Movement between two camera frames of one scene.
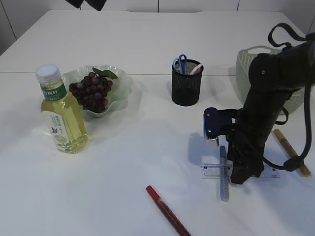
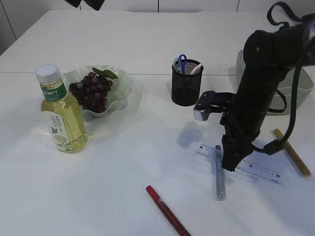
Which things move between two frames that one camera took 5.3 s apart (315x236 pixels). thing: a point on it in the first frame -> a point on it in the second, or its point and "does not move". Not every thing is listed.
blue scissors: [179, 63] does not move
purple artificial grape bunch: [92, 91] does not move
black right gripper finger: [257, 169] -> [242, 147]
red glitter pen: [168, 212] does not move
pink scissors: [198, 69] does not move
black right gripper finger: [240, 174] -> [233, 153]
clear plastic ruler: [223, 170] -> [251, 167]
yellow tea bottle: [63, 119] does not move
